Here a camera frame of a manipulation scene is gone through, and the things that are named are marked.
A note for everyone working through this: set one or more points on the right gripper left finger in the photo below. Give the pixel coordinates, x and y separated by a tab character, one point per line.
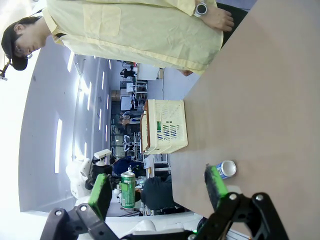
102	195

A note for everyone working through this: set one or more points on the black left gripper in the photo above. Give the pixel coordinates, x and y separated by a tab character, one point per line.
100	169

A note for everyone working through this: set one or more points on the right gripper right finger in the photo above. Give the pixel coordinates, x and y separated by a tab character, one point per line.
216	190

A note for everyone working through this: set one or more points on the green drink can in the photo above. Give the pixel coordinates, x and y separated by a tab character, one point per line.
128	192

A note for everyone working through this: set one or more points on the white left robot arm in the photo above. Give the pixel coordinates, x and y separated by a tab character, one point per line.
77	180

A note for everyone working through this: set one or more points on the cream shopping basket brown rim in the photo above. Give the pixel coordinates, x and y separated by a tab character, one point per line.
172	112

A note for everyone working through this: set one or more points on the person's right hand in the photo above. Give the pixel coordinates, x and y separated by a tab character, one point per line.
188	73

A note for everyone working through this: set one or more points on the person's left hand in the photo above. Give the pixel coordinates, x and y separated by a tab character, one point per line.
220	20

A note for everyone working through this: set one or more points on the blue drink can silver top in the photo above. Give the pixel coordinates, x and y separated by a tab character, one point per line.
228	170

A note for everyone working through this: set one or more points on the seated person blue jacket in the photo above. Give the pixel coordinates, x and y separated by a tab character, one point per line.
125	166

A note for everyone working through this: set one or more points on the ceiling light strip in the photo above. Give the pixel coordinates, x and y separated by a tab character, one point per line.
58	145
70	62
89	96

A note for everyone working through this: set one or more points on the seated person dark jacket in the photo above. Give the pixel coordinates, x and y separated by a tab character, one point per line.
157	192

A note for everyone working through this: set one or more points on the blue green drink container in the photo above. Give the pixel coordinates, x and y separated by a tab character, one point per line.
172	132

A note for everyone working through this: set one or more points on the eyeglasses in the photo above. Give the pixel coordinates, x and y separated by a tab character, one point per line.
23	51

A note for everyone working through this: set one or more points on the person in yellow shirt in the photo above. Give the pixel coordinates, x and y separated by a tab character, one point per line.
137	30

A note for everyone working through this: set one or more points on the black cap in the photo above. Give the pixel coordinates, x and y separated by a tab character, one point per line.
10	42

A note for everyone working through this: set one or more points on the silver wristwatch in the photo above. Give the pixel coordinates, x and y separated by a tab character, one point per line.
201	9

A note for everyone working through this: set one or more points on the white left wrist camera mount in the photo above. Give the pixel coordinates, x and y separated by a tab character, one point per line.
102	153

